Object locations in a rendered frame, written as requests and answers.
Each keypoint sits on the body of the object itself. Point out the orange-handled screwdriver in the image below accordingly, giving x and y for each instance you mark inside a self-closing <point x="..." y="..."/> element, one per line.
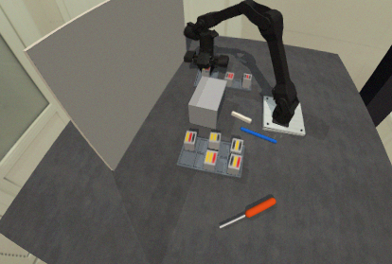
<point x="253" y="211"/>

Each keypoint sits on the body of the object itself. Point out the cream cylinder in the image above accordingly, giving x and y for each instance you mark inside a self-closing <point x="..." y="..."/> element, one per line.
<point x="241" y="117"/>

